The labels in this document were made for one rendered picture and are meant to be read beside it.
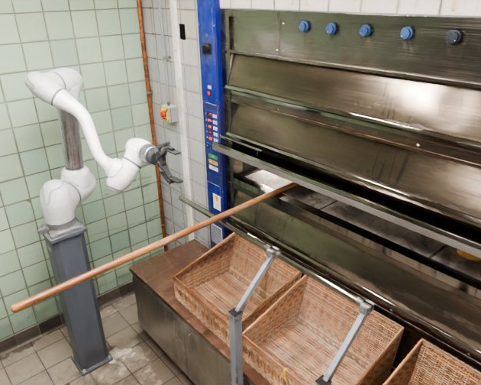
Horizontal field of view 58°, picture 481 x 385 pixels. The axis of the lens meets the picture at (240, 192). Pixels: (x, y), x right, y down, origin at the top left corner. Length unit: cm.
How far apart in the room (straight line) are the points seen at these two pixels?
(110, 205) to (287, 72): 172
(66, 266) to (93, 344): 61
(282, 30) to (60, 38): 138
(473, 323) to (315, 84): 115
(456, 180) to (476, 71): 38
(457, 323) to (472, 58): 100
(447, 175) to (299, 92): 74
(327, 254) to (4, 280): 206
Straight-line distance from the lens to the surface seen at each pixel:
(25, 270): 322
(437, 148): 172
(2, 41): 281
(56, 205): 248
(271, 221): 242
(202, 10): 248
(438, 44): 168
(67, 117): 250
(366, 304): 165
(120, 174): 213
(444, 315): 197
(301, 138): 209
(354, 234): 205
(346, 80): 189
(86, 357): 305
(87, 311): 285
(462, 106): 166
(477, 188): 170
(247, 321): 220
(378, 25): 179
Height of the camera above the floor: 220
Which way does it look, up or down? 25 degrees down
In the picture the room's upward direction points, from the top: 1 degrees counter-clockwise
